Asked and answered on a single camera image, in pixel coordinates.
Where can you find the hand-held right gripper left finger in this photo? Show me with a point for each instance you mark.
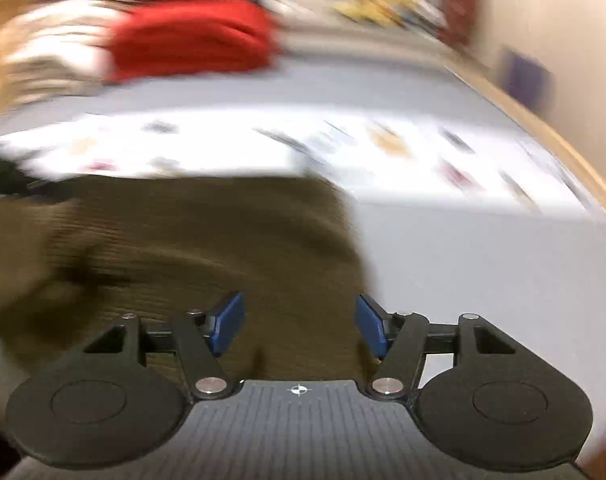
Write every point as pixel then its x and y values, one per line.
pixel 229 324

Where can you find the white printed cloth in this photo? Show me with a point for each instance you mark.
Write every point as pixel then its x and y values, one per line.
pixel 383 170

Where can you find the pile of light folded clothes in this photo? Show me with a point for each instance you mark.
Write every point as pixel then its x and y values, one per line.
pixel 53 45

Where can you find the wooden bed frame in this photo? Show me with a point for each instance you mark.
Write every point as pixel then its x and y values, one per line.
pixel 548 130

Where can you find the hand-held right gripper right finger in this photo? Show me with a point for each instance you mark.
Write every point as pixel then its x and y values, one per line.
pixel 372 325

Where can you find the red folded cloth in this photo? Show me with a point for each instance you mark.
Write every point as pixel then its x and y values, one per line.
pixel 193 40

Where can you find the purple box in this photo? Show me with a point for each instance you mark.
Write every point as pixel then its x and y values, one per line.
pixel 527 80

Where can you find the dark red bag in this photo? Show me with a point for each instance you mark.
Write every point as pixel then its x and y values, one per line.
pixel 459 12

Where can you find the yellow patterned cloth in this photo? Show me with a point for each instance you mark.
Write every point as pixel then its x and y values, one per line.
pixel 383 5

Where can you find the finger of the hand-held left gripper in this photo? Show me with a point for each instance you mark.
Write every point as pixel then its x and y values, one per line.
pixel 5 175

